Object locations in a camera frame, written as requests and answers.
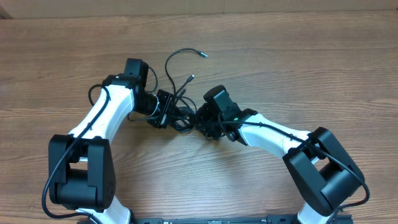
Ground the black multi-head cable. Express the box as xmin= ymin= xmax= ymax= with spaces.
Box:
xmin=127 ymin=47 xmax=209 ymax=134

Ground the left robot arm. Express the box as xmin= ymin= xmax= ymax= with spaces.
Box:
xmin=42 ymin=58 xmax=163 ymax=223

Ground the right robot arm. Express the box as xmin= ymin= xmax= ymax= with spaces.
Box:
xmin=197 ymin=85 xmax=369 ymax=223

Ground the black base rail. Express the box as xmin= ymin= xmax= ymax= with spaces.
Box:
xmin=133 ymin=213 xmax=354 ymax=224

